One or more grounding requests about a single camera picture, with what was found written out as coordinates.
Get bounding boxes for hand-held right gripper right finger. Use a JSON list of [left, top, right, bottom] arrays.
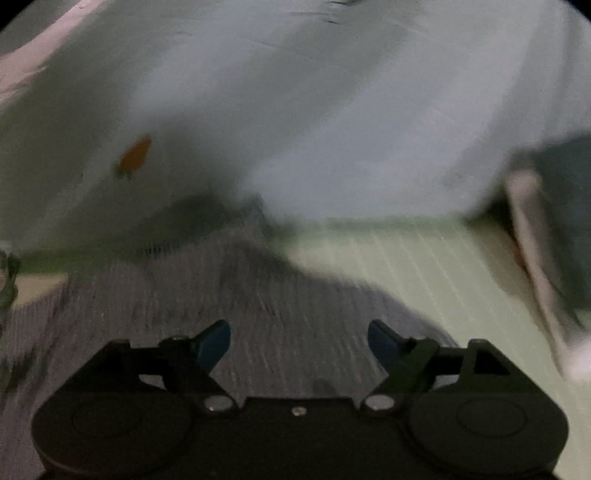
[[360, 319, 511, 416]]

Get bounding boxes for light blue carrot-print blanket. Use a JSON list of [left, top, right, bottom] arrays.
[[0, 0, 591, 259]]

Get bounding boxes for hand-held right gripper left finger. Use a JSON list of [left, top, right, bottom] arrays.
[[104, 319, 241, 416]]

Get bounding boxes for grey striped shirt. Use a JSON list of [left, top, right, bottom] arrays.
[[0, 225, 462, 480]]

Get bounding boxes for green striped mat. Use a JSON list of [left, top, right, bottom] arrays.
[[0, 216, 591, 480]]

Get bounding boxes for folded dark teal clothes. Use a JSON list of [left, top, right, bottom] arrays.
[[508, 133, 591, 324]]

